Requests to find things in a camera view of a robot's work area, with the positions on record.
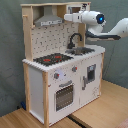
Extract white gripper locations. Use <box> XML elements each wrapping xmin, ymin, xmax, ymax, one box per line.
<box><xmin>64</xmin><ymin>13</ymin><xmax>82</xmax><ymax>23</ymax></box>

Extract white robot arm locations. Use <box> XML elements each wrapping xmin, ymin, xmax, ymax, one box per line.
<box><xmin>64</xmin><ymin>11</ymin><xmax>128</xmax><ymax>41</ymax></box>

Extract red right stove knob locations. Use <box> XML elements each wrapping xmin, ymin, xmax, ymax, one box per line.
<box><xmin>71</xmin><ymin>65</ymin><xmax>78</xmax><ymax>73</ymax></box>

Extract microwave button panel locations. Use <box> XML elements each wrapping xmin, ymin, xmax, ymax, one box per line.
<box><xmin>82</xmin><ymin>4</ymin><xmax>88</xmax><ymax>11</ymax></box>

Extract white microwave door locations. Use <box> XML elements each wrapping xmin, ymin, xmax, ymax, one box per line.
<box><xmin>68</xmin><ymin>6</ymin><xmax>81</xmax><ymax>14</ymax></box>

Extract red left stove knob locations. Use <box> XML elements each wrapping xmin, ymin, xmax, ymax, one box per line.
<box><xmin>54</xmin><ymin>73</ymin><xmax>60</xmax><ymax>79</ymax></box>

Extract black stovetop red burners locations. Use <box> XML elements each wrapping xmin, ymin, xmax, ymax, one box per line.
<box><xmin>34</xmin><ymin>53</ymin><xmax>71</xmax><ymax>66</ymax></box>

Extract grey range hood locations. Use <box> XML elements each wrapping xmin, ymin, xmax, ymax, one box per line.
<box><xmin>34</xmin><ymin>6</ymin><xmax>63</xmax><ymax>27</ymax></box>

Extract metal sink basin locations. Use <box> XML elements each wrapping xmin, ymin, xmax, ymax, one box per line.
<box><xmin>65</xmin><ymin>47</ymin><xmax>95</xmax><ymax>55</ymax></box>

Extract red stove knob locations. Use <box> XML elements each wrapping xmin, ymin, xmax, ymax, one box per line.
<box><xmin>71</xmin><ymin>65</ymin><xmax>78</xmax><ymax>73</ymax></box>
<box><xmin>54</xmin><ymin>73</ymin><xmax>60</xmax><ymax>79</ymax></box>

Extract wooden toy kitchen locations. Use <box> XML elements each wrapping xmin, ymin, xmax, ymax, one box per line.
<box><xmin>22</xmin><ymin>2</ymin><xmax>105</xmax><ymax>128</ymax></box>

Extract black faucet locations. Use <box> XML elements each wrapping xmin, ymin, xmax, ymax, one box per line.
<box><xmin>67</xmin><ymin>33</ymin><xmax>82</xmax><ymax>49</ymax></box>

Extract oven door with window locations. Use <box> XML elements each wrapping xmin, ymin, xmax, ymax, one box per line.
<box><xmin>56</xmin><ymin>85</ymin><xmax>74</xmax><ymax>111</ymax></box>

